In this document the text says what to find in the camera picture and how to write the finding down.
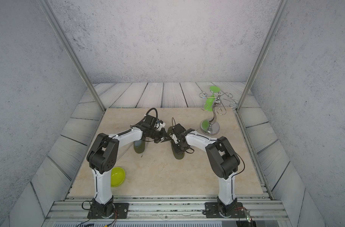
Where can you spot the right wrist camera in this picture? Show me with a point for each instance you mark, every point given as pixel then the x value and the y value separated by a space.
pixel 174 138

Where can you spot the olive green shoe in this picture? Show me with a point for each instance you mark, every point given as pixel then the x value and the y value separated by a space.
pixel 178 130
pixel 139 147

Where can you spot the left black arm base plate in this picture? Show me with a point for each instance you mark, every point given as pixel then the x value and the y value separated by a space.
pixel 115 210

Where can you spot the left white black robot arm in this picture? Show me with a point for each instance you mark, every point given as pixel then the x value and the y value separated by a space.
pixel 102 156

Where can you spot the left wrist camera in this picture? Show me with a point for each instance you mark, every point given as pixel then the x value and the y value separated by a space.
pixel 159 124

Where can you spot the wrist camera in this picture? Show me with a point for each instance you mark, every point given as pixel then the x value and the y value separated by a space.
pixel 159 124
pixel 174 138

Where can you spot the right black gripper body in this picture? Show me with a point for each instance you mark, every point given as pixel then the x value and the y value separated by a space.
pixel 178 148

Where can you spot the right aluminium frame post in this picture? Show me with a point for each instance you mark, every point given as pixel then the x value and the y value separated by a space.
pixel 263 52

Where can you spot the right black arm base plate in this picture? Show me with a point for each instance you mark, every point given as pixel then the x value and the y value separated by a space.
pixel 219 210

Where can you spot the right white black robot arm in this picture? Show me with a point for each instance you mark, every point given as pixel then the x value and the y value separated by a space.
pixel 223 160

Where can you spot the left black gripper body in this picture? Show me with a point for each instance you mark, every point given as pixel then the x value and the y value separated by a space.
pixel 159 135

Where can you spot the lime green bowl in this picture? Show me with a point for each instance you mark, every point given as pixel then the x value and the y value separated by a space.
pixel 117 176

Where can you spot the green plastic wine glass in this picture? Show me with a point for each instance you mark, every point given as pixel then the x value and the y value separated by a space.
pixel 210 99

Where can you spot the aluminium front rail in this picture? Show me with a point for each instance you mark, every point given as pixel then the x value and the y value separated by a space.
pixel 172 208

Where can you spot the silver metal cup stand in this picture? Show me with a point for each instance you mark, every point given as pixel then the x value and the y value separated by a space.
pixel 224 100

